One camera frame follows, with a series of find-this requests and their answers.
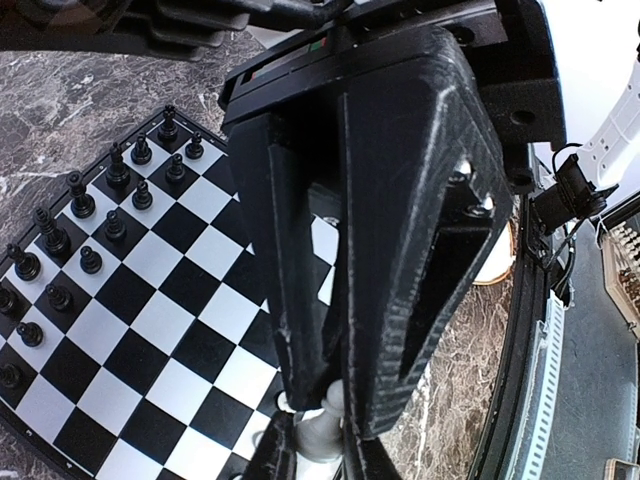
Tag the white chess piece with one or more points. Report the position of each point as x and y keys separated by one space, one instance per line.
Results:
x=319 y=439

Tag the cream plate with bird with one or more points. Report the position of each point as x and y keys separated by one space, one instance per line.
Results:
x=498 y=264

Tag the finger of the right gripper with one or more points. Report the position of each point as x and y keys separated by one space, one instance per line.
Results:
x=287 y=145
x=424 y=199

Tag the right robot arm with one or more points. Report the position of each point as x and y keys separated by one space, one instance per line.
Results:
x=591 y=65

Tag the white slotted cable duct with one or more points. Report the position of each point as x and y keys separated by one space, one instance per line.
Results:
x=542 y=380

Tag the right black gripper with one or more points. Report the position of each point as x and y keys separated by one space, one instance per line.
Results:
x=506 y=43

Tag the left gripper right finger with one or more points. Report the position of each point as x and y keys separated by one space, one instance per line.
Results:
x=365 y=459

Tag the black grey chessboard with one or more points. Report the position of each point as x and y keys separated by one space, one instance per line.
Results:
x=134 y=330

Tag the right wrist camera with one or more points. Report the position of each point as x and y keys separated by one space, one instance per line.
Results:
x=573 y=196

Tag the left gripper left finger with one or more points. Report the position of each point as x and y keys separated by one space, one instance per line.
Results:
x=275 y=457

